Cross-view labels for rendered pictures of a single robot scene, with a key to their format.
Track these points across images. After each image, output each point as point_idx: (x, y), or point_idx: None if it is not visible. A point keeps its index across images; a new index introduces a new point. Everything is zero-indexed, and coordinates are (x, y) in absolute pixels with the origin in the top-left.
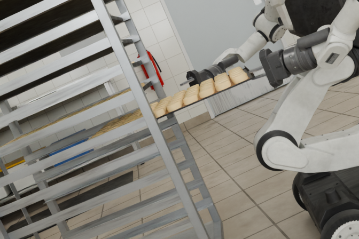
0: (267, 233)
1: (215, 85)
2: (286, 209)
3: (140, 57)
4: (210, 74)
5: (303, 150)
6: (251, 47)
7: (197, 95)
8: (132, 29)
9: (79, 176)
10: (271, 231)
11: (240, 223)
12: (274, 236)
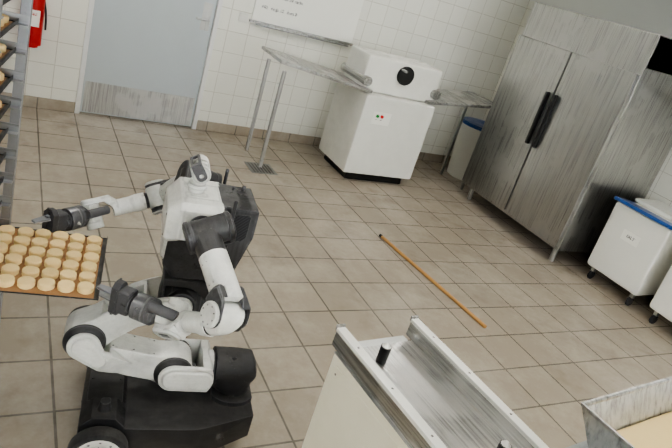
0: (38, 370)
1: (58, 283)
2: None
3: (4, 172)
4: (70, 219)
5: (106, 354)
6: (129, 208)
7: (36, 275)
8: (13, 142)
9: None
10: (43, 368)
11: (18, 335)
12: (42, 377)
